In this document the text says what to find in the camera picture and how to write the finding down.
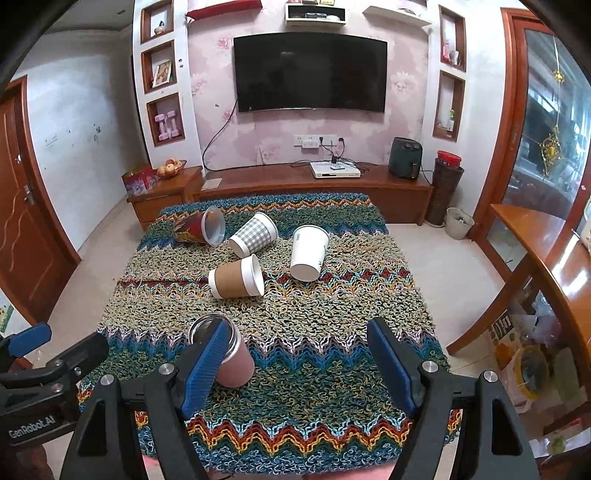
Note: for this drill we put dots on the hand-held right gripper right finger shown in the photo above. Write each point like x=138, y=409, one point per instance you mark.
x=392, y=367

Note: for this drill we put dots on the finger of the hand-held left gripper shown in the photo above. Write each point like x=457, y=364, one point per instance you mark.
x=83, y=353
x=27, y=339

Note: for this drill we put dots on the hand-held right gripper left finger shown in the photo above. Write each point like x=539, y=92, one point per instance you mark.
x=203, y=367

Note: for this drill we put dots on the pink steel cup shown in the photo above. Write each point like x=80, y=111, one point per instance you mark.
x=233, y=362

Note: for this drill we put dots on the brown sleeve paper cup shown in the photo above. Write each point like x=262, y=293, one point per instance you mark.
x=233, y=278

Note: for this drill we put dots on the red patterned cup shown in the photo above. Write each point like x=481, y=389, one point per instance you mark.
x=194, y=227

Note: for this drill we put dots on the grey checked paper cup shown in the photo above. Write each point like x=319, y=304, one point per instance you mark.
x=251, y=235

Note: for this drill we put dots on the white paper cup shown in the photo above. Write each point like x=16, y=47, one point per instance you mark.
x=308, y=254

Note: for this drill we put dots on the colourful knitted blanket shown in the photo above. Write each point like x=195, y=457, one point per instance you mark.
x=304, y=323

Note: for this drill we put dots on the brown wooden door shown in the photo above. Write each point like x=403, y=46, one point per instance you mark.
x=27, y=217

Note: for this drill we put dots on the yellow round container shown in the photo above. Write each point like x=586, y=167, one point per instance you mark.
x=531, y=371

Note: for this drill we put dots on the white waste bin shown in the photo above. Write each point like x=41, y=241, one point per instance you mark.
x=459, y=225

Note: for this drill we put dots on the small wooden side cabinet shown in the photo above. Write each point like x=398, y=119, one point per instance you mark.
x=171, y=196

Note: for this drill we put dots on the dark woven stand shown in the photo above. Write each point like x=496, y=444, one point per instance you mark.
x=442, y=198

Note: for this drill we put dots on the red tin box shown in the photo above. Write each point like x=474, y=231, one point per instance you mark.
x=137, y=181

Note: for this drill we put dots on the orange wooden table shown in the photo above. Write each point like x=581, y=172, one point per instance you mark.
x=549, y=258

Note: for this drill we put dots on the long wooden television cabinet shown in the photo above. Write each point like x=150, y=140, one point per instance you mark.
x=277, y=182

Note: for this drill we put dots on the fruit basket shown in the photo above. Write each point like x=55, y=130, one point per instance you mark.
x=170, y=168

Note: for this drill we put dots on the white set-top box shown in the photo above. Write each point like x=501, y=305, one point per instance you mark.
x=334, y=170

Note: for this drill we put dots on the dark green air fryer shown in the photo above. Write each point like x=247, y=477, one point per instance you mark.
x=404, y=158

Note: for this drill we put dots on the red lid jar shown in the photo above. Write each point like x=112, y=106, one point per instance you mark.
x=449, y=159

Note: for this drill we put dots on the pink dumbbell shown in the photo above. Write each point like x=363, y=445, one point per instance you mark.
x=162, y=127
x=174, y=124

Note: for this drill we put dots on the gold hanging ornament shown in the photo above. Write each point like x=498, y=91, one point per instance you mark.
x=551, y=145

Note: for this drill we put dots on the wooden framed glass door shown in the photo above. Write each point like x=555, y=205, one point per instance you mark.
x=545, y=120

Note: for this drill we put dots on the framed picture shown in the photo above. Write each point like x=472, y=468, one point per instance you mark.
x=162, y=74

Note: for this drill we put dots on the black flat television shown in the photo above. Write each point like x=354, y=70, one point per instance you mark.
x=310, y=74

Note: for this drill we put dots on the small figurine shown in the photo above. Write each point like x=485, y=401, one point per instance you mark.
x=159, y=28

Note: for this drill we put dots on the white wall power outlets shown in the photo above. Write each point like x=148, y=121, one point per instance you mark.
x=315, y=141

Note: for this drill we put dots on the white curved wall shelf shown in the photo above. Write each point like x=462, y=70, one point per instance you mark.
x=397, y=14

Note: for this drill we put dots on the white box wall shelf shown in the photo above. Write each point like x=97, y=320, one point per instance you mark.
x=315, y=14

